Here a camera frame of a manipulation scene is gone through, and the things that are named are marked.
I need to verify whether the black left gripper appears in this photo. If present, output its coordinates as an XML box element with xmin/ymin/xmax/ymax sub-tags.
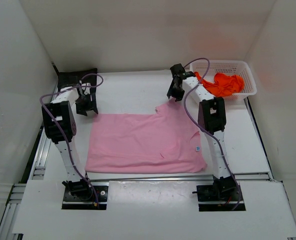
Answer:
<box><xmin>75</xmin><ymin>92</ymin><xmax>99</xmax><ymax>116</ymax></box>

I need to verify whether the black t shirt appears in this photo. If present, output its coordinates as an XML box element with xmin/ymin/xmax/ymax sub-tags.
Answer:
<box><xmin>57</xmin><ymin>68</ymin><xmax>98</xmax><ymax>91</ymax></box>

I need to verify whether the pink t shirt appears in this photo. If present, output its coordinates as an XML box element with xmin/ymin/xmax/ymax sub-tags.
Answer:
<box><xmin>85</xmin><ymin>101</ymin><xmax>207</xmax><ymax>174</ymax></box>

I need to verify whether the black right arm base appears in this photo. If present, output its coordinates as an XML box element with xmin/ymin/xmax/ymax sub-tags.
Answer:
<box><xmin>192</xmin><ymin>176</ymin><xmax>246</xmax><ymax>212</ymax></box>

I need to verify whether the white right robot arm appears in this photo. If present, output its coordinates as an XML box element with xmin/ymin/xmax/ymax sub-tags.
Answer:
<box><xmin>167</xmin><ymin>63</ymin><xmax>237</xmax><ymax>200</ymax></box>

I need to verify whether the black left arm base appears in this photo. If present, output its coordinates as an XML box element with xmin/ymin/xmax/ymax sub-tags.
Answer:
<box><xmin>61</xmin><ymin>180</ymin><xmax>109</xmax><ymax>210</ymax></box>

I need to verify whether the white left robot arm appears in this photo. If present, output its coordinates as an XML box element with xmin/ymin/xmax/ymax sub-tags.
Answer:
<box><xmin>39</xmin><ymin>81</ymin><xmax>102</xmax><ymax>200</ymax></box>

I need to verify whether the white plastic laundry basket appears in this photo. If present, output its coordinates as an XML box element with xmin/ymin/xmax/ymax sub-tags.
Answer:
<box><xmin>183</xmin><ymin>59</ymin><xmax>257</xmax><ymax>103</ymax></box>

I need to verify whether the orange t shirt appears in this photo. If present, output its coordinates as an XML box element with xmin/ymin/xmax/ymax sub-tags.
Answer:
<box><xmin>194</xmin><ymin>72</ymin><xmax>245</xmax><ymax>97</ymax></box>

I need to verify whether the aluminium table edge rail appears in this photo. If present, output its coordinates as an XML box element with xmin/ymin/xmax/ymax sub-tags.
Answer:
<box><xmin>30</xmin><ymin>171</ymin><xmax>274</xmax><ymax>183</ymax></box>

